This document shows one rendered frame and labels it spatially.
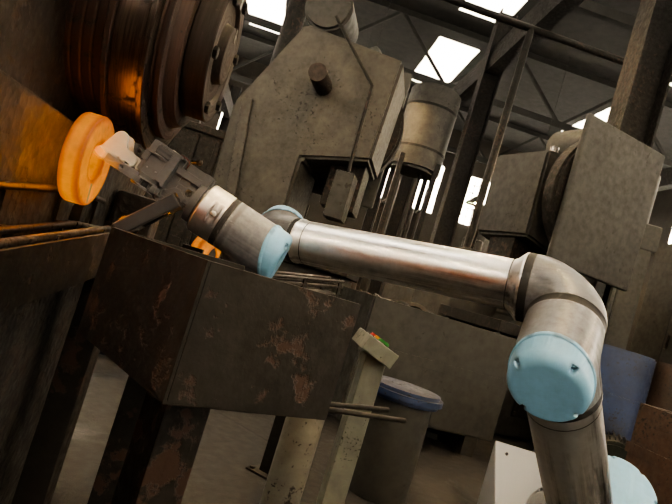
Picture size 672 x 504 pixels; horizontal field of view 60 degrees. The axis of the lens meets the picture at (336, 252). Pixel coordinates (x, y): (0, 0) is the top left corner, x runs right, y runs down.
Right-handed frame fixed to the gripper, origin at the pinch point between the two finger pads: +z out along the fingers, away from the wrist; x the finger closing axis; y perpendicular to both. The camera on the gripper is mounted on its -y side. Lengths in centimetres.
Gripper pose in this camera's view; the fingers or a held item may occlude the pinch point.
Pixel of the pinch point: (91, 148)
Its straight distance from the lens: 107.8
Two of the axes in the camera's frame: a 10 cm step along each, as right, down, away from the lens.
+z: -8.3, -5.5, -0.7
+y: 5.5, -8.3, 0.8
